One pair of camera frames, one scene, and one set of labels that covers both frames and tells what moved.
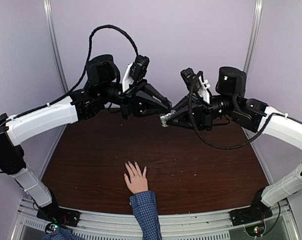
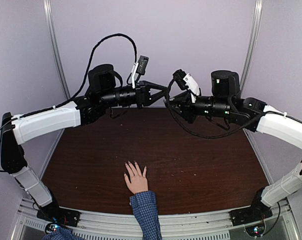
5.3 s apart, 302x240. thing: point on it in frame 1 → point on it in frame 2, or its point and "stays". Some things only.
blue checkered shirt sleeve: x=145 y=208 stays
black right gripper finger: x=183 y=103 → x=181 y=97
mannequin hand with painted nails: x=138 y=182 stays
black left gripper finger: x=152 y=91 → x=156 y=86
